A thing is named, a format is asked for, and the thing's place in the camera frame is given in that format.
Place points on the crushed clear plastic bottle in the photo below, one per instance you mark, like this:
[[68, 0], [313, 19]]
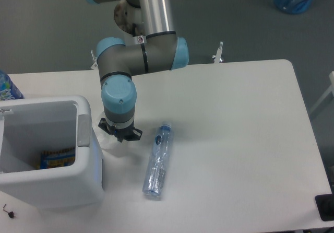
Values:
[[158, 161]]

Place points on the black device at table edge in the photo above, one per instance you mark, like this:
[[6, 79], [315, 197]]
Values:
[[325, 206]]

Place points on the blue yellow snack packet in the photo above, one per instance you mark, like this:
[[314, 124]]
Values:
[[55, 159]]

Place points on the blue labelled drink bottle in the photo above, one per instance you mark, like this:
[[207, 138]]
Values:
[[9, 90]]

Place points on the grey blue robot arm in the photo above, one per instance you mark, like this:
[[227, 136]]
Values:
[[118, 62]]

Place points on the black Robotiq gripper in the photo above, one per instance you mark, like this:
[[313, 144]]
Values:
[[129, 133]]

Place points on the white plastic trash can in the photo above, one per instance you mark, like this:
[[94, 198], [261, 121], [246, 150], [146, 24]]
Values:
[[30, 126]]

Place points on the white plastic wrapper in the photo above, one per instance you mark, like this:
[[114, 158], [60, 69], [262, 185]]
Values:
[[107, 142]]

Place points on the white furniture leg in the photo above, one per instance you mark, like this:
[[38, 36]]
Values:
[[325, 99]]

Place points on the white metal base frame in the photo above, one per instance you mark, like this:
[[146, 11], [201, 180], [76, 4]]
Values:
[[217, 57]]

